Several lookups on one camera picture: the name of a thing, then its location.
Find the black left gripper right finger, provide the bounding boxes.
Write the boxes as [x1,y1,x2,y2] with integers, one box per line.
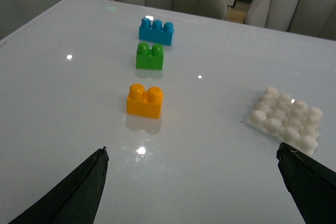
[277,142,335,223]

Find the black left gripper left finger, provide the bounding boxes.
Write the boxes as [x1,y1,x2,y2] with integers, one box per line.
[11,147,109,223]

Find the yellow toy block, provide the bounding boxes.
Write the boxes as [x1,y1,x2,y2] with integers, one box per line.
[127,83,164,119]

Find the green toy block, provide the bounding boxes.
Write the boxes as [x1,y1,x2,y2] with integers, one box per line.
[136,42,164,70]

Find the blue toy block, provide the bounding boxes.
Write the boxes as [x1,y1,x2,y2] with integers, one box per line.
[139,17,174,46]

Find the right beige chair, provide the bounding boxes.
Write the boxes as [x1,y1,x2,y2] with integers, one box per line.
[244,0,335,40]

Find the white studded base plate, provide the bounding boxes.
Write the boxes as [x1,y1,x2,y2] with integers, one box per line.
[247,87,323,156]

